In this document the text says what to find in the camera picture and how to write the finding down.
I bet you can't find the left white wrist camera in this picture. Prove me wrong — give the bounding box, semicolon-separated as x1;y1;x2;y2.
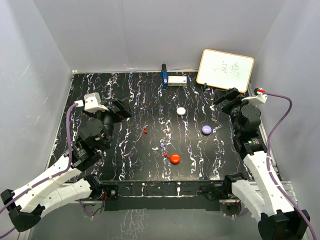
73;92;108;113

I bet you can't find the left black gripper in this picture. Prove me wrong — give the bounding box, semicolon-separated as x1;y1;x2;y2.
83;97;131;149

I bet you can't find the red earbud charging case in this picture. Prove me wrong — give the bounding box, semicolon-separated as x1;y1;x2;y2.
169;153;181;165

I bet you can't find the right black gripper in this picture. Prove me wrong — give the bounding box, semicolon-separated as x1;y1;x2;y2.
213;88;258;135

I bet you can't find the blue black marker device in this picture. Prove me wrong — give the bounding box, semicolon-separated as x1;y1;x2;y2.
161;63;169;88

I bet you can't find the purple earbud charging case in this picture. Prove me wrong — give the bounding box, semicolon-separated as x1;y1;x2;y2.
201;125;213;136

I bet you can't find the white green carton box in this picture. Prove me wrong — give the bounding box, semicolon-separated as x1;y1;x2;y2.
168;76;188;87

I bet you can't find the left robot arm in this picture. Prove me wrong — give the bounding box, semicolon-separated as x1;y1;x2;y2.
0;93;132;233

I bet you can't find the white earbud charging case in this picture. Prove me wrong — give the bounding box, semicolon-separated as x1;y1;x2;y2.
176;107;186;116

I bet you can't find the black front base frame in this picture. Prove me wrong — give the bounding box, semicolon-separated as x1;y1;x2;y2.
99;178;241;213

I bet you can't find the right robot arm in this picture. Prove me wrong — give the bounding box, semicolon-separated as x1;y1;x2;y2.
213;88;312;240

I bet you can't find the yellow framed whiteboard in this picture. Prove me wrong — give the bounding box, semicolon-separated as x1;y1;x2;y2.
196;49;255;93

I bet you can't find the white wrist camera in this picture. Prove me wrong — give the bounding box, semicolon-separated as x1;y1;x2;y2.
73;92;108;113
241;88;268;106

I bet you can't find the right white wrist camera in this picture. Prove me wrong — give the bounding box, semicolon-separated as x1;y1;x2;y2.
241;88;268;106

